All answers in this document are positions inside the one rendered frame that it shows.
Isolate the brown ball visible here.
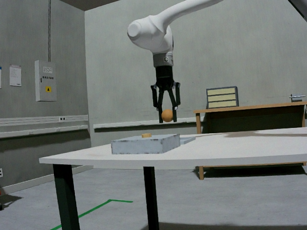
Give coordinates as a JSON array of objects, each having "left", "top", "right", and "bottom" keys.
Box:
[{"left": 161, "top": 109, "right": 173, "bottom": 122}]

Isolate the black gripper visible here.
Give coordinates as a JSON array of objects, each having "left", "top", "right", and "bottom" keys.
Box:
[{"left": 151, "top": 66, "right": 180, "bottom": 123}]

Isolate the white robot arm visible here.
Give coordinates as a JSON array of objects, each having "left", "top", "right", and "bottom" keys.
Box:
[{"left": 127, "top": 0, "right": 307, "bottom": 68}]

